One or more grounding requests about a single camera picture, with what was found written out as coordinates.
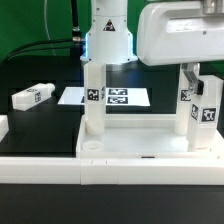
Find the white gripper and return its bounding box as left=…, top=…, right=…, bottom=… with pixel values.
left=136, top=1, right=224, bottom=95

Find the white desk top tray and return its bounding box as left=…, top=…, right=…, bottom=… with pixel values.
left=76, top=114, right=224, bottom=159

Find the fiducial marker sheet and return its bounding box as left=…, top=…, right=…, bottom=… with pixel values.
left=58, top=87, right=150, bottom=106

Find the white left fence block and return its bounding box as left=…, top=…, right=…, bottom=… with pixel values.
left=0, top=115, right=9, bottom=142

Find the black thick cable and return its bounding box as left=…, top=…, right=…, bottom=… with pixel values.
left=3, top=0, right=86, bottom=63

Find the thin white cable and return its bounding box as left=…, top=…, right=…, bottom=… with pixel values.
left=43, top=0, right=57, bottom=57

